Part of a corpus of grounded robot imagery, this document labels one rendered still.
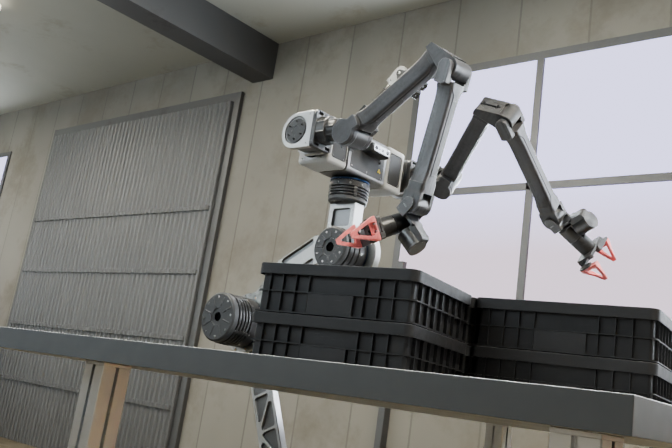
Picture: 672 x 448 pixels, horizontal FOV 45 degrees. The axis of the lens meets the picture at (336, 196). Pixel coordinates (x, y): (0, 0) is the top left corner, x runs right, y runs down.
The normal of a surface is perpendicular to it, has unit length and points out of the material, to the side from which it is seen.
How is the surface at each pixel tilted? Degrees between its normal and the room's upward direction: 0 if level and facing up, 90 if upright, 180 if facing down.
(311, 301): 90
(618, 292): 90
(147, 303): 90
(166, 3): 90
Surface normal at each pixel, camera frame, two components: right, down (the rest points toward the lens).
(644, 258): -0.65, -0.28
